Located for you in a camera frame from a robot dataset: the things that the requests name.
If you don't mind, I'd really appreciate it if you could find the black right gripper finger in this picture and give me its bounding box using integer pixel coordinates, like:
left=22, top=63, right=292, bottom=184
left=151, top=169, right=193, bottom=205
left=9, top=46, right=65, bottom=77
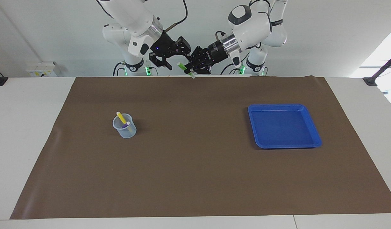
left=174, top=36, right=192, bottom=58
left=150, top=54, right=172, bottom=71

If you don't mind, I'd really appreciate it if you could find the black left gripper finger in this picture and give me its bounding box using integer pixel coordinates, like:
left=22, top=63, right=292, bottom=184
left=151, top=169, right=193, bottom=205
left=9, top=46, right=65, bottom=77
left=185, top=63, right=212, bottom=75
left=189, top=46, right=204, bottom=64

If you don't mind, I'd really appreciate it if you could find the green pen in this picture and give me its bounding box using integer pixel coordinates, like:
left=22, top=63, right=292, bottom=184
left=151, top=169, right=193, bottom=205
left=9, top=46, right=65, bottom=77
left=177, top=62, right=196, bottom=79

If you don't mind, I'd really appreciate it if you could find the yellow pen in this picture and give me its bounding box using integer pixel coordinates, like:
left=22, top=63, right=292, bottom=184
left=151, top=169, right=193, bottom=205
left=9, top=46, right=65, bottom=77
left=116, top=111, right=128, bottom=126

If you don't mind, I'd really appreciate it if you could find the translucent plastic cup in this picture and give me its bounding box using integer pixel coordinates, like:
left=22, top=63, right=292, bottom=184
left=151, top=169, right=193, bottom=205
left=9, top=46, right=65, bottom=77
left=112, top=114, right=137, bottom=139

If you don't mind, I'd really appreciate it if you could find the blue plastic tray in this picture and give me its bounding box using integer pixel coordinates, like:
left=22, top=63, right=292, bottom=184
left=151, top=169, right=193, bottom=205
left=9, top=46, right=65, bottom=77
left=248, top=104, right=322, bottom=149

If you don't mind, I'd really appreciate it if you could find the brown table mat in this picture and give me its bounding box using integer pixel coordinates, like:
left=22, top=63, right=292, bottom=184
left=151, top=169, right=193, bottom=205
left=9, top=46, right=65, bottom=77
left=10, top=76, right=391, bottom=220

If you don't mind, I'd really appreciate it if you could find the black pole stand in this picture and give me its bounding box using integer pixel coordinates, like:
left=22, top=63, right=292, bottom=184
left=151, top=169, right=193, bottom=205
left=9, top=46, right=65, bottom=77
left=363, top=52, right=391, bottom=86

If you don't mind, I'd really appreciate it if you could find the black base cable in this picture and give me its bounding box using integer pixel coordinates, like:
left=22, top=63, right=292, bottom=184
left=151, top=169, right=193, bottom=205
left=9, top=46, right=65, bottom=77
left=220, top=54, right=251, bottom=76
left=112, top=61, right=126, bottom=77

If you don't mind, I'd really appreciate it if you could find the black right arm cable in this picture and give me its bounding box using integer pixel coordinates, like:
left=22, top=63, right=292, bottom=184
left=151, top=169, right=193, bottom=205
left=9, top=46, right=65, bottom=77
left=164, top=0, right=188, bottom=32

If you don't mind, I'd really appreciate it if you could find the white wall socket box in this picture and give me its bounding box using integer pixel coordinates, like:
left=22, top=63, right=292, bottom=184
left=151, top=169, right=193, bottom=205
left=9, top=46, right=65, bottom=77
left=26, top=62, right=57, bottom=78

